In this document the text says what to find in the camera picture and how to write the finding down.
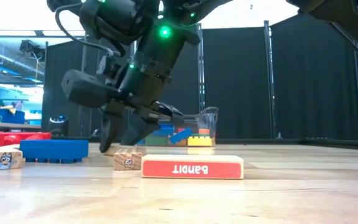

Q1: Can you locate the blue plastic brick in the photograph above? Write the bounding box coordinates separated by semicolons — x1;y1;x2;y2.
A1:
168;127;194;146
19;139;90;164
152;123;175;137

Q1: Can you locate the clear plastic bin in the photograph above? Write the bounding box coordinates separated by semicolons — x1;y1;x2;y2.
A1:
134;106;220;147

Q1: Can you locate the grey curtain pole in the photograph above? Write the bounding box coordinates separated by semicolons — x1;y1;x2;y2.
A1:
196;22;206;114

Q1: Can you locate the wooden block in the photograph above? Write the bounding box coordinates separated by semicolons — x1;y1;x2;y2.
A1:
104;144;147;156
113;148;143;171

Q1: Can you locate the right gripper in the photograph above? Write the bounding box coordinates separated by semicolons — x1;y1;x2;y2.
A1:
99;52;186;153

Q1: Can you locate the wooden desk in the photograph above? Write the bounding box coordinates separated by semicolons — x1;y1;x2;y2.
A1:
0;119;42;131

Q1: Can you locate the silver ceiling duct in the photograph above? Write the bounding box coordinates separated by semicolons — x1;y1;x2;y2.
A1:
0;49;45;85

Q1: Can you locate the black ceiling fixture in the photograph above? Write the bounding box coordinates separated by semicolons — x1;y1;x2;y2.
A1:
19;39;46;62

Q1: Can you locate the wooden block Bandit label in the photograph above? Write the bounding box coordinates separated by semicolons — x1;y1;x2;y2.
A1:
140;154;244;180

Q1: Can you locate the black curtain pole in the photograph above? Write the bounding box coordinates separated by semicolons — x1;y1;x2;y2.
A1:
349;37;358;141
264;20;276;139
78;34;88;134

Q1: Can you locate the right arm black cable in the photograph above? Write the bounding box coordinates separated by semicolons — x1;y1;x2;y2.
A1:
54;2;115;57

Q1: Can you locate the yellow plastic brick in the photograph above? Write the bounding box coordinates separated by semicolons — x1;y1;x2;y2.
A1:
187;136;213;147

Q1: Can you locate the red stepped plastic block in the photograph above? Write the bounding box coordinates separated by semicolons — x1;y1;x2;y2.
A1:
0;131;52;149

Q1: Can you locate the wooden block cartoon dog end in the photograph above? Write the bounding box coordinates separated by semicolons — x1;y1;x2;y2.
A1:
0;146;24;172

